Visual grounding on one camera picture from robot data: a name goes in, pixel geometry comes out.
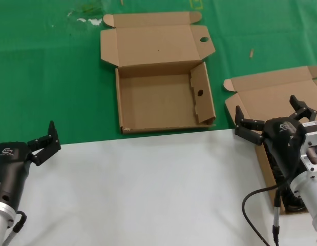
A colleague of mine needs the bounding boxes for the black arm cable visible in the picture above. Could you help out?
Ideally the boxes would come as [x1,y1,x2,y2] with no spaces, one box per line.
[242,176,293,246]
[3,210,28,246]

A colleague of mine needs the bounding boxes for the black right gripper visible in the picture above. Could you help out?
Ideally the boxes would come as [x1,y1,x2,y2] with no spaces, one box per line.
[234,94,317,180]

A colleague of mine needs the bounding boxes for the open brown cardboard box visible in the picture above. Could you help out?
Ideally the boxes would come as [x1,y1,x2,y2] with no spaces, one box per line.
[223,66,317,215]
[100,11,217,134]

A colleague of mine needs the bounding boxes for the green table cloth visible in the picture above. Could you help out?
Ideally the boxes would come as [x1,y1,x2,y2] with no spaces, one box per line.
[0,0,317,147]

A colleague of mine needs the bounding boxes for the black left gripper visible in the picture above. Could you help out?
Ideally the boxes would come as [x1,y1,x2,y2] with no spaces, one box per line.
[0,120,61,210]

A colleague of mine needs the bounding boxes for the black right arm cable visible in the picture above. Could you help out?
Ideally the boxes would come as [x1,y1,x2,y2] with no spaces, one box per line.
[242,176,293,246]

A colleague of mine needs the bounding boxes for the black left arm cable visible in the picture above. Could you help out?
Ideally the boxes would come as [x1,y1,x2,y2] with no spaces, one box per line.
[3,210,28,246]

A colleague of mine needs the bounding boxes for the right wrist camera housing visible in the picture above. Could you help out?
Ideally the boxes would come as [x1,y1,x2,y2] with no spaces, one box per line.
[300,120,317,173]

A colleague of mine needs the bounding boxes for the white table cover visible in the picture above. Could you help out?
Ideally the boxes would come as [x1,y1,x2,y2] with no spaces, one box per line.
[0,127,317,246]

